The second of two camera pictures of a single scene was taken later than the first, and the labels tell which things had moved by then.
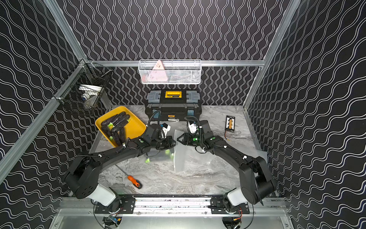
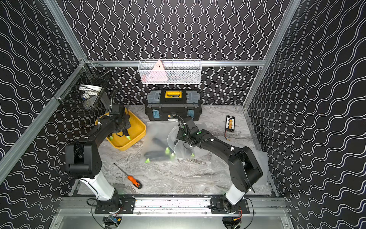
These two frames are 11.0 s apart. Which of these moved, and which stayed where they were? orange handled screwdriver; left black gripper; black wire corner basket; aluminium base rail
Moved: left black gripper
Stayed: aluminium base rail; orange handled screwdriver; black wire corner basket
